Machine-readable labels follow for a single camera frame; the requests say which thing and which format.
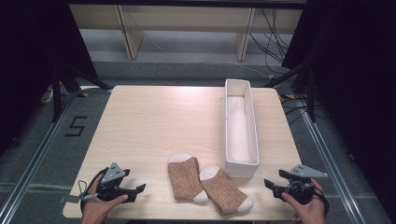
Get long white fabric storage box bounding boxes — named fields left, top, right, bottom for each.
left=221, top=77, right=261, bottom=180

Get dark curtain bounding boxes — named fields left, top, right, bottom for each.
left=281, top=0, right=396, bottom=218
left=0, top=0, right=98, bottom=157

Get aluminium floor rail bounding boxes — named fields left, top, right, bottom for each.
left=0, top=91, right=78, bottom=217
left=295, top=98, right=366, bottom=224

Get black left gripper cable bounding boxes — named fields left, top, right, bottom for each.
left=78, top=167, right=109, bottom=213

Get black floor cables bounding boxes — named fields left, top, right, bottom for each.
left=278, top=96, right=328, bottom=126

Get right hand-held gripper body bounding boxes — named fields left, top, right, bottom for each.
left=281, top=163, right=329, bottom=205

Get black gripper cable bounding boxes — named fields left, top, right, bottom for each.
left=78, top=167, right=109, bottom=213
left=313, top=185, right=331, bottom=217

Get black metal stand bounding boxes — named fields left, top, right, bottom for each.
left=50, top=61, right=112, bottom=123
left=262, top=61, right=318, bottom=123

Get person's left hand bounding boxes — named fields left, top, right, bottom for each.
left=80, top=173, right=129, bottom=224

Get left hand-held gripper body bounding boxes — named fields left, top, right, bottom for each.
left=96, top=161, right=131, bottom=203

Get cream wooden shelf unit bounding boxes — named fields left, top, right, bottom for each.
left=68, top=3, right=304, bottom=63

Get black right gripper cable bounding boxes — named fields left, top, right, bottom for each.
left=313, top=185, right=331, bottom=217

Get person's right hand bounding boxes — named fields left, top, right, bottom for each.
left=280, top=178, right=328, bottom=224

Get grey tape strip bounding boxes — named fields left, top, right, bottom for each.
left=61, top=194, right=82, bottom=205

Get brown sock with white toe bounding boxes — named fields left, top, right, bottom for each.
left=167, top=151, right=209, bottom=203
left=199, top=165, right=255, bottom=217

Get black hanging cables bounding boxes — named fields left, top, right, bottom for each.
left=248, top=7, right=294, bottom=67

